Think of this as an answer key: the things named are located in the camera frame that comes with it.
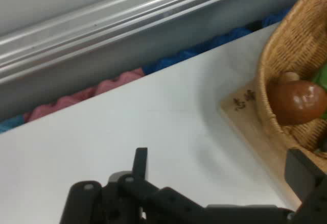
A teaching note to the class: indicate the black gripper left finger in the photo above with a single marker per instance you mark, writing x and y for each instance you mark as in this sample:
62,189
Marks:
158,203

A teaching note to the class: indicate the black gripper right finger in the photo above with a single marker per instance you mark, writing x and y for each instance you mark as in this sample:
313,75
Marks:
310,183

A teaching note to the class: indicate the light wooden cutting board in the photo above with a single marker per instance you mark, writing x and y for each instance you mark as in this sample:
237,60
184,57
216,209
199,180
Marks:
250,137

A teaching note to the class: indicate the brown toy mushroom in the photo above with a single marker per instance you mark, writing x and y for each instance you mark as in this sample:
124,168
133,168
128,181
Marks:
296,101

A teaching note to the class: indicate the bright green toy vegetable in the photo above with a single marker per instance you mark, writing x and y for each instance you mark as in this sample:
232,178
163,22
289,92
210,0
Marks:
322,77

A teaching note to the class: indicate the pink cloth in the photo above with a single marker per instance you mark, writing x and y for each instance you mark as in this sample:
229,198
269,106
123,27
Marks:
84,96

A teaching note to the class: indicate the woven wicker basket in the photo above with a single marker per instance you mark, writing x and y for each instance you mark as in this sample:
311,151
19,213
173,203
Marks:
293,43

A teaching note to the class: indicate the dark blue cloth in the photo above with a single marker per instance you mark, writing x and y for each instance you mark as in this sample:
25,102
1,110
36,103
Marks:
204,46

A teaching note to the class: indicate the light blue cloth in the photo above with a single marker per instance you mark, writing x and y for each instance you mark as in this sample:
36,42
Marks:
10,124

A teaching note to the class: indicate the aluminium frame rail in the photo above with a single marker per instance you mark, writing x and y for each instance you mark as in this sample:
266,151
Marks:
102,30

